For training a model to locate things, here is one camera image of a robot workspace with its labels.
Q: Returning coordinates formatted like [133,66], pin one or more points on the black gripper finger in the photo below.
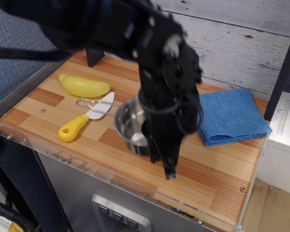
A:
[170,171]
[153,150]

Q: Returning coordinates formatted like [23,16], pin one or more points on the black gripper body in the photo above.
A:
[169,130]

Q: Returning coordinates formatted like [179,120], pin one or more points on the small stainless steel pan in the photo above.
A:
[129,120]

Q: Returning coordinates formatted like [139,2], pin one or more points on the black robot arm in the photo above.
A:
[134,30]

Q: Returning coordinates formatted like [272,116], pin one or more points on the clear acrylic table guard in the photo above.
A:
[212,184]

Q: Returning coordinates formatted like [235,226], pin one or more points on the folded blue cloth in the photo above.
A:
[231,116]

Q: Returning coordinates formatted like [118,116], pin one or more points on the silver button panel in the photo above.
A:
[112,216]

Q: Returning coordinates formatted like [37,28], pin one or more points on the stainless steel cabinet front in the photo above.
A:
[74,187]

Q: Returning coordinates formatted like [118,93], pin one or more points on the yellow toy banana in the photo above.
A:
[83,87]

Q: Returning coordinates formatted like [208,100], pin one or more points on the white side cabinet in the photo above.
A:
[274,165]

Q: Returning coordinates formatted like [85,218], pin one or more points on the yellow object bottom left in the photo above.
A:
[14,227]

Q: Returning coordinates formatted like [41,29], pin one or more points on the toy knife yellow handle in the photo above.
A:
[87,117]

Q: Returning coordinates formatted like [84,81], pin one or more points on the dark metal post left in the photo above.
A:
[94,55]

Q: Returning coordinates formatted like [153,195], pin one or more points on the dark metal post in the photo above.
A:
[278,88]
[94,55]

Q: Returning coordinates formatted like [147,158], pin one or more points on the dark metal post right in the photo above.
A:
[278,88]

